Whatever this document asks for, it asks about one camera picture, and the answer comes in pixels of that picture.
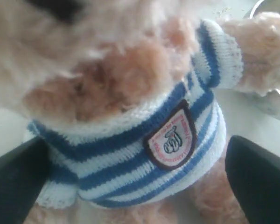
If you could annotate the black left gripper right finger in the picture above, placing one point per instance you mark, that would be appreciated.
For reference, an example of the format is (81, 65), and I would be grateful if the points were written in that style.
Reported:
(254, 176)

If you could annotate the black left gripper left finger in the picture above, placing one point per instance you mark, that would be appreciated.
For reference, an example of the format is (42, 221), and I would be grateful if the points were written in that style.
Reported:
(23, 172)

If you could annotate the brown teddy bear striped shirt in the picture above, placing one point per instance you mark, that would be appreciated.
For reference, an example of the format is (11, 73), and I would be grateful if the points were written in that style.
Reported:
(122, 93)

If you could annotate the steel bowl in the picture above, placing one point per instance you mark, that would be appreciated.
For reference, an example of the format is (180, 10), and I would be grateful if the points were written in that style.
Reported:
(270, 103)

